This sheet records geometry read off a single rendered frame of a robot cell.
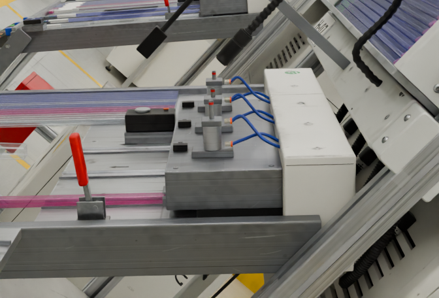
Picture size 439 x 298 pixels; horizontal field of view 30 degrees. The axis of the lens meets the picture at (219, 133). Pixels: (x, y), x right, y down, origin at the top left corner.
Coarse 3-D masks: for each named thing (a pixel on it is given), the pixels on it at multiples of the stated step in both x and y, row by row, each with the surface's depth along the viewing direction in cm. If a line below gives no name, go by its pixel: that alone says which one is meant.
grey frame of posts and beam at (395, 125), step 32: (320, 64) 156; (352, 64) 115; (352, 96) 105; (384, 96) 95; (384, 128) 87; (416, 128) 83; (384, 160) 84; (416, 160) 84; (384, 192) 85; (416, 192) 85; (352, 224) 86; (384, 224) 86; (320, 256) 87; (352, 256) 87; (96, 288) 170; (288, 288) 88; (320, 288) 88
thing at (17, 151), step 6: (0, 144) 72; (6, 144) 72; (12, 144) 72; (18, 144) 72; (24, 144) 72; (0, 150) 71; (6, 150) 71; (12, 150) 71; (18, 150) 71; (24, 150) 71; (0, 156) 71; (6, 156) 71; (12, 156) 71; (18, 156) 71; (24, 156) 72
